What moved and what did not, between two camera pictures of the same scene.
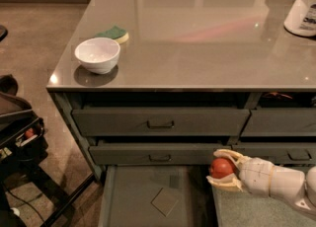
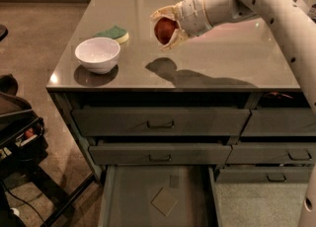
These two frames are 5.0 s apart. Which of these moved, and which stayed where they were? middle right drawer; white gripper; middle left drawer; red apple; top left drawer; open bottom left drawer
Moved: red apple; white gripper
Stayed: middle left drawer; top left drawer; open bottom left drawer; middle right drawer
